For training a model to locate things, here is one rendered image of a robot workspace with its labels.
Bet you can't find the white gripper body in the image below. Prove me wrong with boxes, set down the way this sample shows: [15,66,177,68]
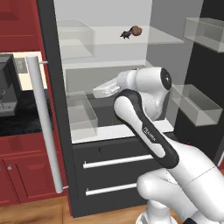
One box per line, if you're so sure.
[92,77,122,99]

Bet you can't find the black fridge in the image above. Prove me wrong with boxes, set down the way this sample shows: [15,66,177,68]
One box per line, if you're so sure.
[52,0,187,219]

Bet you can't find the clear fridge shelf bin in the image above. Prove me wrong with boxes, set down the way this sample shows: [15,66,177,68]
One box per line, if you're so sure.
[56,18,96,61]
[66,90,99,142]

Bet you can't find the black fridge drawer front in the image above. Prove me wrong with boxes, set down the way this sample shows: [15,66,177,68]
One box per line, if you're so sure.
[72,136,158,178]
[74,171,150,218]

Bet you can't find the brown fish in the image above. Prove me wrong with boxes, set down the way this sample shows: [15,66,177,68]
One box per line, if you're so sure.
[119,25,144,40]

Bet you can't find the glass fridge shelf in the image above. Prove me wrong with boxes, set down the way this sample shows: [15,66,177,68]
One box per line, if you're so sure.
[92,25,186,46]

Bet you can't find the black fridge door with bins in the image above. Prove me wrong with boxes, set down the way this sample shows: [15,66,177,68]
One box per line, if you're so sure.
[171,0,224,168]

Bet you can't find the clear door bin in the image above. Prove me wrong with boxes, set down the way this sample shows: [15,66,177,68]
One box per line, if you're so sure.
[171,84,224,127]
[183,17,224,53]

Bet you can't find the black coffee machine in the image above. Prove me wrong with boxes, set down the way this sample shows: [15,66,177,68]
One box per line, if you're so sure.
[0,53,23,118]

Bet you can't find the red base cupboards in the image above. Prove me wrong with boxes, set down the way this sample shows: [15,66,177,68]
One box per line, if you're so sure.
[0,132,70,207]

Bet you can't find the black fridge door with handle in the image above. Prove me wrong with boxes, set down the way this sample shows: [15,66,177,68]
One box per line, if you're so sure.
[36,0,79,217]

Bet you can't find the long grey fridge door handle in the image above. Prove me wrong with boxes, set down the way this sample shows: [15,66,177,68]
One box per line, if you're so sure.
[25,55,65,194]

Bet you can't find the white drawer handle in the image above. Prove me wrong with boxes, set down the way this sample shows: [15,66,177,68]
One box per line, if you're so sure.
[82,154,155,170]
[85,182,138,197]

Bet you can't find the red wall cupboards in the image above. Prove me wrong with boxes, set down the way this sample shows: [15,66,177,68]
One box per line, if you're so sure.
[0,0,46,54]

